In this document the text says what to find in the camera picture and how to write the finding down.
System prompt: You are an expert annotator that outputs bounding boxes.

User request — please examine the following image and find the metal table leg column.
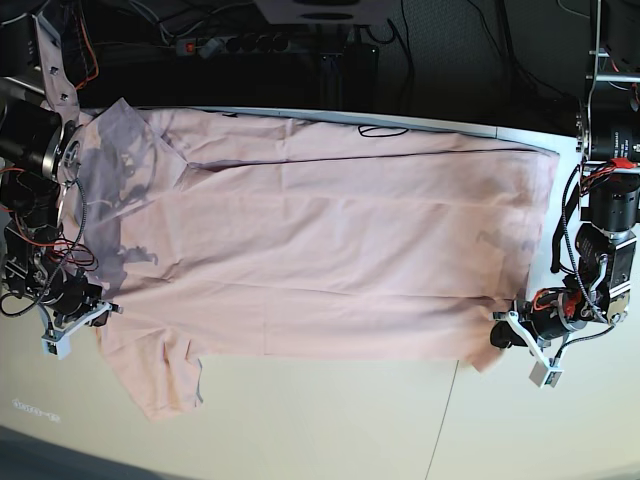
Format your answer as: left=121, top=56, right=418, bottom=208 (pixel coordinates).
left=318, top=54, right=343, bottom=111

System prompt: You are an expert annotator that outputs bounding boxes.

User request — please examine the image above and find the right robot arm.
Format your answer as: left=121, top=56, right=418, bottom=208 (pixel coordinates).
left=1, top=1, right=121, bottom=358

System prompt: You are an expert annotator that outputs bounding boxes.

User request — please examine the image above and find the grey camera stand base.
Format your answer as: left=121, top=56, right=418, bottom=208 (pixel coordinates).
left=255, top=0, right=397, bottom=25

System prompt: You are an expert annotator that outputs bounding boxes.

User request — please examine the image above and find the white cable on floor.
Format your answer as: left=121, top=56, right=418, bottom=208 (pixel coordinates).
left=557, top=0, right=594, bottom=21

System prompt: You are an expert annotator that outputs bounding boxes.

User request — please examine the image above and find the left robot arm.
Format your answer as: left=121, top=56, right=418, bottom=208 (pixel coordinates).
left=490, top=1, right=639, bottom=368

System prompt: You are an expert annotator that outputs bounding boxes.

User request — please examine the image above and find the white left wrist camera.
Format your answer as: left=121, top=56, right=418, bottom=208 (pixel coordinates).
left=529, top=362, right=564, bottom=388

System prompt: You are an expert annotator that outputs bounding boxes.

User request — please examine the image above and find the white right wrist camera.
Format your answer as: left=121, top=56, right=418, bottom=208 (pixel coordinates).
left=41, top=335, right=71, bottom=360

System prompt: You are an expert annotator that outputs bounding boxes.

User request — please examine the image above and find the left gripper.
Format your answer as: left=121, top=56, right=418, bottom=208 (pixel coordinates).
left=489, top=287, right=596, bottom=360

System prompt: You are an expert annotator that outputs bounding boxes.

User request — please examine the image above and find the black power strip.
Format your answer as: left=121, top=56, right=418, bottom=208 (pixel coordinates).
left=175, top=33, right=292, bottom=59

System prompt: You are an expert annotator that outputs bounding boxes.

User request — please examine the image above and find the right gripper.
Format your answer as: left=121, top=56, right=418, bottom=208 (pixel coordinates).
left=43, top=272, right=123, bottom=343

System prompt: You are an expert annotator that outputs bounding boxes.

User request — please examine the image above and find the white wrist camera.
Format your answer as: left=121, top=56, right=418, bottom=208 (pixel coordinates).
left=41, top=335, right=71, bottom=360
left=529, top=362, right=564, bottom=388

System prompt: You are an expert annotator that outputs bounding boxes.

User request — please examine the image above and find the black power adapter box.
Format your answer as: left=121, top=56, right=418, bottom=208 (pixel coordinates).
left=343, top=42, right=379, bottom=76

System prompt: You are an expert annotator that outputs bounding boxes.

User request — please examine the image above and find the pink T-shirt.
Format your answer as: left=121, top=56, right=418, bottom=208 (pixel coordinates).
left=80, top=100, right=558, bottom=420

